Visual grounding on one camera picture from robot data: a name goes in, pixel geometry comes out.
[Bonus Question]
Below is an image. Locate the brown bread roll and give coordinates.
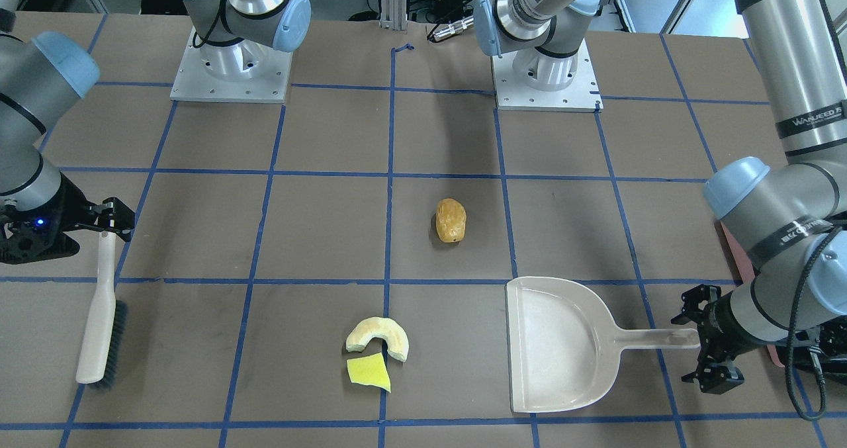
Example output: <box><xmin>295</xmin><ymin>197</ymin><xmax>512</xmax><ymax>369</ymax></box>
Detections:
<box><xmin>435</xmin><ymin>198</ymin><xmax>468</xmax><ymax>244</ymax></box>

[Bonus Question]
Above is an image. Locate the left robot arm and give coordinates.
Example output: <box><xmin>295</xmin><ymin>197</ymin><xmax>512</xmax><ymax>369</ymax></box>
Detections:
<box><xmin>505</xmin><ymin>0</ymin><xmax>845</xmax><ymax>413</ymax></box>

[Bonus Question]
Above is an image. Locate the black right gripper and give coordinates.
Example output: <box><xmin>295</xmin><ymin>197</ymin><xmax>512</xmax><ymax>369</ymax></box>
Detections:
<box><xmin>1</xmin><ymin>175</ymin><xmax>136</xmax><ymax>265</ymax></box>

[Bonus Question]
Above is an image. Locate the beige hand brush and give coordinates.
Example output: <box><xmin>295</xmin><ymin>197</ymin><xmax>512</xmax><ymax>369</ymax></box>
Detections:
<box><xmin>75</xmin><ymin>233</ymin><xmax>128</xmax><ymax>390</ymax></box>

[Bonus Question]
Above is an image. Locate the bin with black bag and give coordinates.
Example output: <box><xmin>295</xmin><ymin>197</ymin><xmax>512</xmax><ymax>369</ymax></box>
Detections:
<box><xmin>717</xmin><ymin>221</ymin><xmax>785</xmax><ymax>369</ymax></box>

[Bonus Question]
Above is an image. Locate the metal cable connector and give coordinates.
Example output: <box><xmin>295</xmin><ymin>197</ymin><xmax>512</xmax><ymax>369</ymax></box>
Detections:
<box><xmin>427</xmin><ymin>16</ymin><xmax>474</xmax><ymax>44</ymax></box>

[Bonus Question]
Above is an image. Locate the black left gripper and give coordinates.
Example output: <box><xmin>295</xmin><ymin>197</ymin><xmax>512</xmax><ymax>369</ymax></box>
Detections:
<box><xmin>671</xmin><ymin>285</ymin><xmax>754</xmax><ymax>394</ymax></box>

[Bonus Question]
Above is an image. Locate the beige plastic dustpan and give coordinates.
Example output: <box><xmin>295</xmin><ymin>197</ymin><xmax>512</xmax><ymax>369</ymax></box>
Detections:
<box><xmin>505</xmin><ymin>276</ymin><xmax>701</xmax><ymax>413</ymax></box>

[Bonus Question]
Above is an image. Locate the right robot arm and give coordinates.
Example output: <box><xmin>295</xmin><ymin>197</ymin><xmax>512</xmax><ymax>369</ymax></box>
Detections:
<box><xmin>1</xmin><ymin>31</ymin><xmax>136</xmax><ymax>265</ymax></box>

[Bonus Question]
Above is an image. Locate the curved bread piece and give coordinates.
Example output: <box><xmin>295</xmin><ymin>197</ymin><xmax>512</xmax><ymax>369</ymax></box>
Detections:
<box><xmin>345</xmin><ymin>316</ymin><xmax>410</xmax><ymax>363</ymax></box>

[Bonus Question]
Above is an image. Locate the aluminium frame post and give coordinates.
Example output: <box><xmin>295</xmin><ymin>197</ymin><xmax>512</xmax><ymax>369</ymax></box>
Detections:
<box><xmin>378</xmin><ymin>0</ymin><xmax>409</xmax><ymax>34</ymax></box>

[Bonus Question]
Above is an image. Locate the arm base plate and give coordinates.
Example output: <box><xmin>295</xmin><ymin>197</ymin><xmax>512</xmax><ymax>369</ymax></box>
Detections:
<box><xmin>490</xmin><ymin>40</ymin><xmax>604</xmax><ymax>113</ymax></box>
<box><xmin>170</xmin><ymin>29</ymin><xmax>293</xmax><ymax>105</ymax></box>

